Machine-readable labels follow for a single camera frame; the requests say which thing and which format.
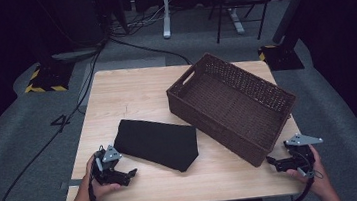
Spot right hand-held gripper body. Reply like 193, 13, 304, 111
281, 131, 328, 180

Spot person's right hand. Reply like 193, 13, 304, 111
284, 142, 335, 201

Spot person's left hand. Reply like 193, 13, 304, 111
71, 152, 125, 201

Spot grey tape strip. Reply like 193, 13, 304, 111
66, 177, 85, 189

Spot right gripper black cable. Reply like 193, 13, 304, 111
266, 147, 327, 201

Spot white desk frame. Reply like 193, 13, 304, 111
159, 0, 247, 43

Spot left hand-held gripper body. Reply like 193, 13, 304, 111
89, 142, 133, 190

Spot black cloth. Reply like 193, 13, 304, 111
110, 111, 202, 180

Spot black stand base yellow stripes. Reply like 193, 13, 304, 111
256, 40, 306, 75
21, 58, 79, 96

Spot long black floor cable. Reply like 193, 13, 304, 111
0, 42, 125, 201

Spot dark slanted stand pole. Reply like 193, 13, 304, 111
268, 0, 328, 46

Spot brown wicker basket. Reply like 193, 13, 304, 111
162, 43, 305, 177

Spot tangle of floor cables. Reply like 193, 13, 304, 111
105, 0, 177, 39

